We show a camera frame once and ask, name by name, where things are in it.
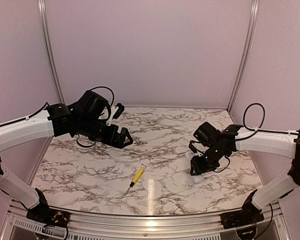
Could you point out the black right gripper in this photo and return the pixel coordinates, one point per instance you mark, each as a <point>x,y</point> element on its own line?
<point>199,168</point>

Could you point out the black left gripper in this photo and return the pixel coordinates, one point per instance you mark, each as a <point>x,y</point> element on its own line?
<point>119,143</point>

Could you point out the white remote control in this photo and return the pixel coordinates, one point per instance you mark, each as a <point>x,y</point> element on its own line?
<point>196,178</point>

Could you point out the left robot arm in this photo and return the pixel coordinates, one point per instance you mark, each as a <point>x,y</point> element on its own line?
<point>91,116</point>

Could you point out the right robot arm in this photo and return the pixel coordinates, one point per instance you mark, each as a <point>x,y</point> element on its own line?
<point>221,144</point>

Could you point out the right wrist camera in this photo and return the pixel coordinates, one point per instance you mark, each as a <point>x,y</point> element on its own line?
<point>192,147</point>

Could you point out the yellow handled screwdriver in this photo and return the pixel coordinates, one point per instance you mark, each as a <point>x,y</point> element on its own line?
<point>135,179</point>

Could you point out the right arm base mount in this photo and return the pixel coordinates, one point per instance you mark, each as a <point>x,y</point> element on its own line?
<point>240,218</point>

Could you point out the front aluminium rail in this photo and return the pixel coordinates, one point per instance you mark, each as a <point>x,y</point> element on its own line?
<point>97,226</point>

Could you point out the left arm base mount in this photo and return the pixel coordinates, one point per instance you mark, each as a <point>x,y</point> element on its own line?
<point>49,217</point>

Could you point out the left aluminium frame post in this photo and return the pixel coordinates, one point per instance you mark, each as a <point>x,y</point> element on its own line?
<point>49,50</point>

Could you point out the aluminium frame post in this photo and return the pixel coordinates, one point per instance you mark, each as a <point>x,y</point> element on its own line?
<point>248,43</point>
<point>49,50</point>

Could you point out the right aluminium frame post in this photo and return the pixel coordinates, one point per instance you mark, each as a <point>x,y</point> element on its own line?
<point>248,43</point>

